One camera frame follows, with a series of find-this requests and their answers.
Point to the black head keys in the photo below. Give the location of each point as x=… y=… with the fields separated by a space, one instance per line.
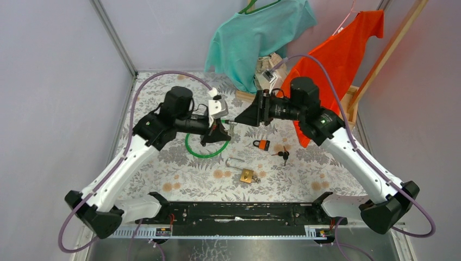
x=284 y=154

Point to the green hanger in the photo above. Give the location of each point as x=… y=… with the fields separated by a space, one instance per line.
x=251 y=7

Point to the orange black padlock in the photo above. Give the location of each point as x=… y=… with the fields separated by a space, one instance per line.
x=262 y=144

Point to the small silver keys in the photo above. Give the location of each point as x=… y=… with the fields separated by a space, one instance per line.
x=256 y=179

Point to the orange t-shirt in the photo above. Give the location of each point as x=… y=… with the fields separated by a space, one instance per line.
x=341 y=55

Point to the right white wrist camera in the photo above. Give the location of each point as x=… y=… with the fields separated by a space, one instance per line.
x=270 y=80

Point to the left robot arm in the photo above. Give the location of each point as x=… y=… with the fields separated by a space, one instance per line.
x=99 y=207

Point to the floral table cloth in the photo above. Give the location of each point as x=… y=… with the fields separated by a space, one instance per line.
x=186 y=171

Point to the aluminium frame profile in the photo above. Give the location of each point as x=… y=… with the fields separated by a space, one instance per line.
x=113 y=36

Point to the pink hanger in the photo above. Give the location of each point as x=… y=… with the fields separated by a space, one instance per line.
x=341 y=26

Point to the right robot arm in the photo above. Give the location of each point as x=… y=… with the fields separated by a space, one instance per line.
x=387 y=198

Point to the teal t-shirt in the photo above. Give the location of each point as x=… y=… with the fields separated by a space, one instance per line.
x=238 y=43

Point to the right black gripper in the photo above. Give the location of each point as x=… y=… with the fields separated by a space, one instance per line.
x=258 y=111

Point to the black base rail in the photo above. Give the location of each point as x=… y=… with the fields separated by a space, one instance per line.
x=247 y=219

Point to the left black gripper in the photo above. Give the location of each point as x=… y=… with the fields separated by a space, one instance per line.
x=216 y=133

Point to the beige cloth bag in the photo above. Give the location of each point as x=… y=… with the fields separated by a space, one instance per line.
x=268 y=63

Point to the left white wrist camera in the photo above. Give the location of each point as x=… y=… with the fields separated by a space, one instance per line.
x=217 y=107

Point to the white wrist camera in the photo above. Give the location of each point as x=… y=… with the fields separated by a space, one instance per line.
x=270 y=80
x=217 y=107

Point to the brass padlock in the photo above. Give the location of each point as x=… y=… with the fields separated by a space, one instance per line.
x=246 y=174

